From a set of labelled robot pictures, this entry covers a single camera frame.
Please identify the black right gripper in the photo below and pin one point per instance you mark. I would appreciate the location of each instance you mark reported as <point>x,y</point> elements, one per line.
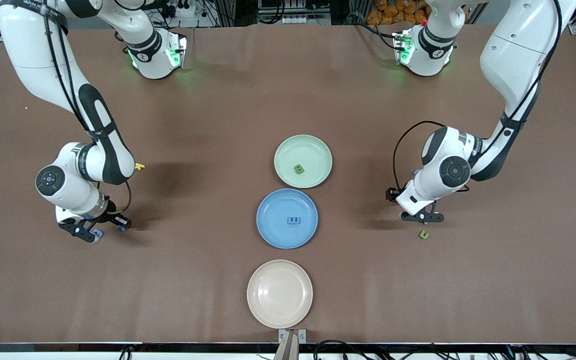
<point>113,216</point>

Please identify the green foam letter U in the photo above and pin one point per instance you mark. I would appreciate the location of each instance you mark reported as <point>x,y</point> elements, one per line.
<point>424,231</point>

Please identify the green foam letter B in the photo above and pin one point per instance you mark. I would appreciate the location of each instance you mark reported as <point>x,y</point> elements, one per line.
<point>298,169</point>

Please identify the blue foam letter E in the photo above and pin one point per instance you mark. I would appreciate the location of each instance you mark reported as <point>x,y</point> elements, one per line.
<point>294,223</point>

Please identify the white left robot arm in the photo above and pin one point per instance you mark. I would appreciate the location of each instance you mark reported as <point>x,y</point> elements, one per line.
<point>518,50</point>

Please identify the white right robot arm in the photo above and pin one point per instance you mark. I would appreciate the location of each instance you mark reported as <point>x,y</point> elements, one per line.
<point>33,45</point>

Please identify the pale green plate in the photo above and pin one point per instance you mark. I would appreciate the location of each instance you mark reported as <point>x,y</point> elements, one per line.
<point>313,150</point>

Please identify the blue plate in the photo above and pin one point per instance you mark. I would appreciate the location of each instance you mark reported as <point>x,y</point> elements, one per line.
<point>278,235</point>

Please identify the base connector box green light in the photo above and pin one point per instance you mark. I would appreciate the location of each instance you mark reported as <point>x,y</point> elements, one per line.
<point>178,50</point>
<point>403,47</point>

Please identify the beige plate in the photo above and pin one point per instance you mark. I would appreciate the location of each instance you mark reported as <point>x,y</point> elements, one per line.
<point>279,294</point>

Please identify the orange snack bag pile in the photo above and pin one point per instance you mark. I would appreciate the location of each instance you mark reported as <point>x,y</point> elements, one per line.
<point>388,12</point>

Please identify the long white power strip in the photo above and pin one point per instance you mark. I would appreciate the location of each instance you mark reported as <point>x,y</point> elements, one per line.
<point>300,20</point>

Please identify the white power strip with plugs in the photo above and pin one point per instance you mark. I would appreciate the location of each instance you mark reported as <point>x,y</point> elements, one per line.
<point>185,11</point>

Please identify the metal mounting bracket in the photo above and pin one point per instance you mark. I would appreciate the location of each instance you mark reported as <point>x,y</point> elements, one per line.
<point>303,334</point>

